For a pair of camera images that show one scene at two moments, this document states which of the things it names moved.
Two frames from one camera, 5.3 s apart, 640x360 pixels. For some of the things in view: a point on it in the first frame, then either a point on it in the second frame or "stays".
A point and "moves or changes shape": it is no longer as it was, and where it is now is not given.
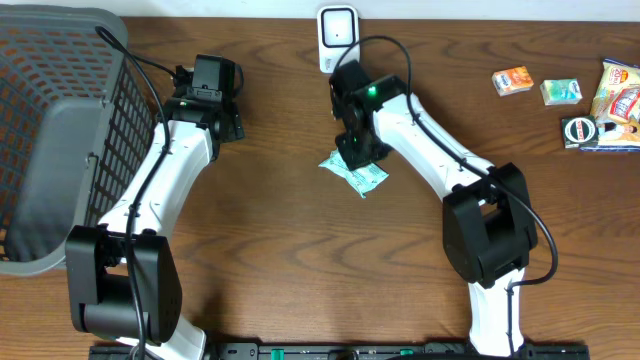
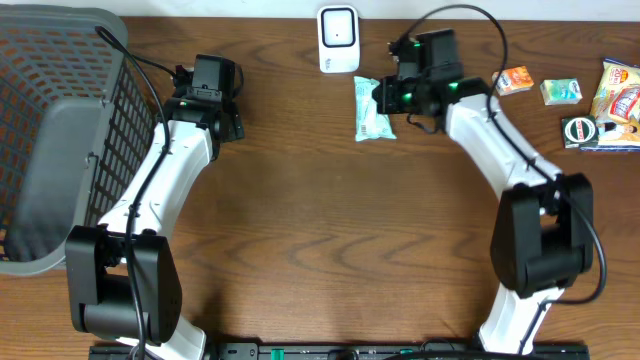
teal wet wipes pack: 361,178 moves or changes shape
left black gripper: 235,126 stays
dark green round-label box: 580,132 stays
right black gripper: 353,158 to 381,93
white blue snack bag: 616,107 stays
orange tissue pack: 512,80 stays
